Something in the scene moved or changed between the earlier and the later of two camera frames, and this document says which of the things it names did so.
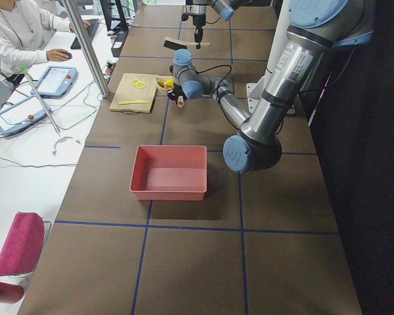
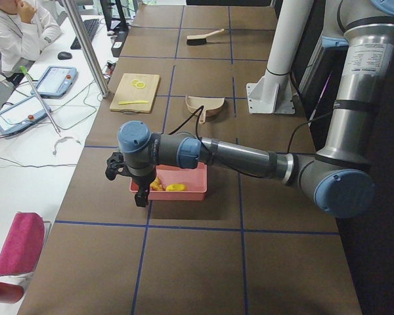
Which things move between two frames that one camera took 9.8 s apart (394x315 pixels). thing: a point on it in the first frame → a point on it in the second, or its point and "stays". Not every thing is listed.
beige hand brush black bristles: (175, 44) → (199, 39)
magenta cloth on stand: (21, 248) stays
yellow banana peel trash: (168, 84) → (176, 187)
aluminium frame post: (73, 14) stays
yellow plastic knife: (125, 102) stays
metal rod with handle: (25, 70) stays
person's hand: (58, 55) → (25, 11)
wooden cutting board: (134, 93) stays
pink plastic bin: (169, 172) stays
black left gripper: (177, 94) → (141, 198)
